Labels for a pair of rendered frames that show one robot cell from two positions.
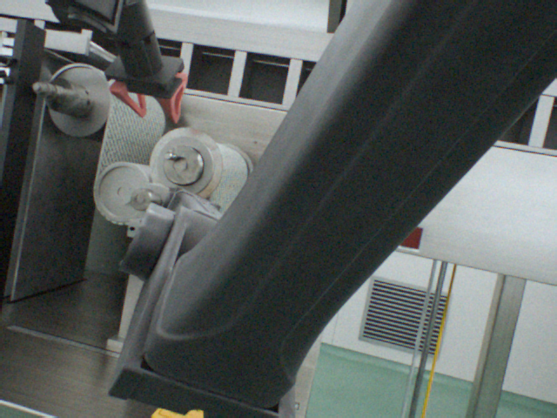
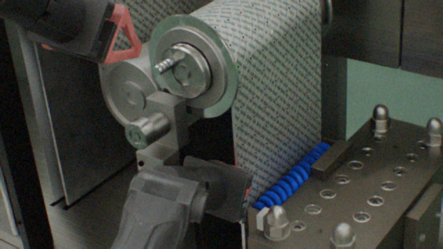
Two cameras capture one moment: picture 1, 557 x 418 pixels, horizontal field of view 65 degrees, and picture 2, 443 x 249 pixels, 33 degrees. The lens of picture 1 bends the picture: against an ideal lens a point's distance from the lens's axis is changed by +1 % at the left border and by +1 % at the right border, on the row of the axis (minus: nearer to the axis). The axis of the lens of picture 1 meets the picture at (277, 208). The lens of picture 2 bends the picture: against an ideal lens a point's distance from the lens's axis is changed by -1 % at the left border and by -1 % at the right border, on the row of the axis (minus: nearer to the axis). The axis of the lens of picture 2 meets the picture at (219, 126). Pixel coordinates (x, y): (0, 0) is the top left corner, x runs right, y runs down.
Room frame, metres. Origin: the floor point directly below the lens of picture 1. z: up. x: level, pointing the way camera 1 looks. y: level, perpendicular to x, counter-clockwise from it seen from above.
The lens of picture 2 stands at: (0.05, -0.26, 1.67)
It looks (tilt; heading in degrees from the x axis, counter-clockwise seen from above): 30 degrees down; 28
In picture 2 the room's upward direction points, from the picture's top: 4 degrees counter-clockwise
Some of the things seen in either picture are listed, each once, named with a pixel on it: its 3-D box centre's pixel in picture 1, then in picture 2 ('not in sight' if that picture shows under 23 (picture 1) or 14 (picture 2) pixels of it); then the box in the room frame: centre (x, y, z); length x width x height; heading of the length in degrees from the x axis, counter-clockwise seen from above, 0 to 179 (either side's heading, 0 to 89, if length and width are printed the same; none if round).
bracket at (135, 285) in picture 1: (141, 265); (167, 196); (0.80, 0.23, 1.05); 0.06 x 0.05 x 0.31; 171
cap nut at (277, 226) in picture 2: not in sight; (277, 219); (0.80, 0.06, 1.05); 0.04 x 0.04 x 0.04
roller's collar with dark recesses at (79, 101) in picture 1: (69, 98); not in sight; (0.85, 0.44, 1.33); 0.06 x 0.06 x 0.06; 81
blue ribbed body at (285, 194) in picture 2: not in sight; (295, 179); (0.94, 0.09, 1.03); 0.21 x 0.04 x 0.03; 171
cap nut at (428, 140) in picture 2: not in sight; (435, 129); (1.11, -0.09, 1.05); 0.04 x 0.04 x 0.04
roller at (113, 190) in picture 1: (151, 192); (184, 64); (0.97, 0.29, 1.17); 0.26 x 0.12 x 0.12; 171
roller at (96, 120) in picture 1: (113, 113); not in sight; (1.00, 0.41, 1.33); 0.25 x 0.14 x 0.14; 171
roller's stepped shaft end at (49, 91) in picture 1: (48, 91); not in sight; (0.79, 0.45, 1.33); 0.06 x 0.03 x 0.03; 171
